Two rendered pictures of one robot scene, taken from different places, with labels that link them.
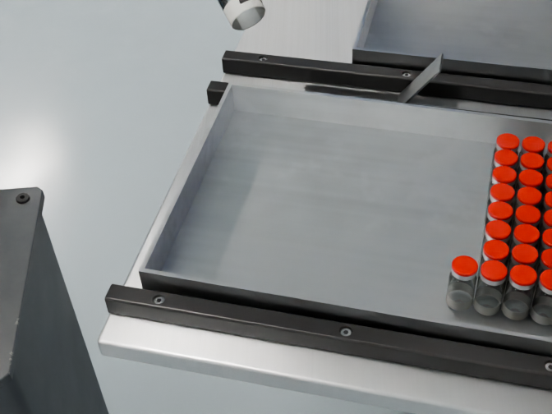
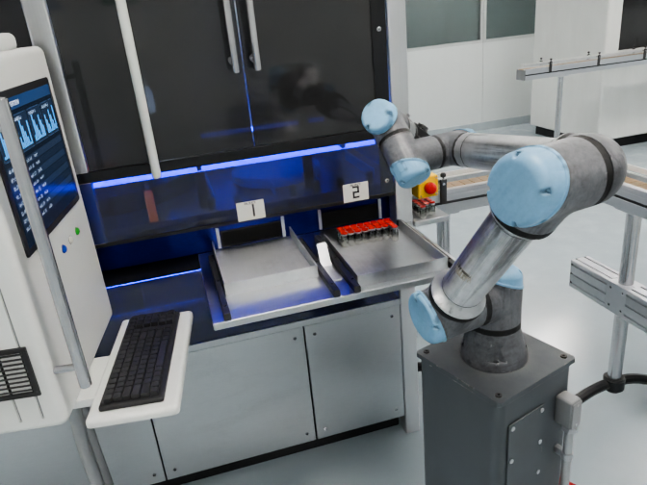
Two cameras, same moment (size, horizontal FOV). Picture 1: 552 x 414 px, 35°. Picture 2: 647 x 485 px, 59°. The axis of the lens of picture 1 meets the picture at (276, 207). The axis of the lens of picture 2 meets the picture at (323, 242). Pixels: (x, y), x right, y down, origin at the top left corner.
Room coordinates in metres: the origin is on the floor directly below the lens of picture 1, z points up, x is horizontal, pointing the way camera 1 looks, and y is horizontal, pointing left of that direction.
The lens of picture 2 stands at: (1.48, 1.17, 1.57)
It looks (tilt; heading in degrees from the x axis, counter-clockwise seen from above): 22 degrees down; 240
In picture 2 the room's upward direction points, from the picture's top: 6 degrees counter-clockwise
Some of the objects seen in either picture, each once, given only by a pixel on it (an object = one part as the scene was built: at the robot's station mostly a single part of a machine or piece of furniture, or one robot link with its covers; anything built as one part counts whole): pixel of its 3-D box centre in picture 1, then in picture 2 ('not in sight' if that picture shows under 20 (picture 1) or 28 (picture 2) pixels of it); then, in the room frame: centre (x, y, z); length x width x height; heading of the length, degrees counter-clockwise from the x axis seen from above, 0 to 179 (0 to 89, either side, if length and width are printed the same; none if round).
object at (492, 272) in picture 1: (498, 218); (368, 235); (0.52, -0.19, 0.90); 0.18 x 0.02 x 0.05; 163
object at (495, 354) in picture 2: not in sight; (494, 336); (0.59, 0.38, 0.84); 0.15 x 0.15 x 0.10
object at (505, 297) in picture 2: not in sight; (492, 292); (0.60, 0.38, 0.96); 0.13 x 0.12 x 0.14; 174
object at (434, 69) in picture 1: (370, 78); (328, 261); (0.72, -0.10, 0.91); 0.14 x 0.03 x 0.06; 74
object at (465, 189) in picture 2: not in sight; (478, 181); (-0.07, -0.29, 0.92); 0.69 x 0.16 x 0.16; 163
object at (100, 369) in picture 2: not in sight; (130, 364); (1.30, -0.16, 0.79); 0.45 x 0.28 x 0.03; 66
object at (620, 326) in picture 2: not in sight; (623, 304); (-0.38, 0.14, 0.46); 0.09 x 0.09 x 0.77; 73
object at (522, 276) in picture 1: (525, 223); (366, 232); (0.51, -0.21, 0.90); 0.18 x 0.02 x 0.05; 163
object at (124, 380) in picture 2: not in sight; (143, 352); (1.26, -0.14, 0.82); 0.40 x 0.14 x 0.02; 66
